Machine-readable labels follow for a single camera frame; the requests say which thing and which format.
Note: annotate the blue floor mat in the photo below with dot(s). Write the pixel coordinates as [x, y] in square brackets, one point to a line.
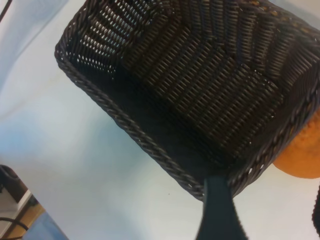
[45, 230]

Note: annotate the orange fruit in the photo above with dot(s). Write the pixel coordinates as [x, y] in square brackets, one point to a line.
[300, 160]

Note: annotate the black rounded equipment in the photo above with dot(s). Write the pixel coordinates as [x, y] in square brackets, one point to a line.
[10, 182]

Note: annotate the dark brown wicker basket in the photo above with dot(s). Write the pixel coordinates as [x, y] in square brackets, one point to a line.
[200, 87]

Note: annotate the white furniture panel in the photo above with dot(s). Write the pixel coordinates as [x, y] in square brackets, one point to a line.
[25, 202]

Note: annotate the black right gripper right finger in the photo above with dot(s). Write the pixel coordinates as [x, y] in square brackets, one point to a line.
[317, 215]

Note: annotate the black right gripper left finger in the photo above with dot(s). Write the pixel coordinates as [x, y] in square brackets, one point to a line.
[220, 215]

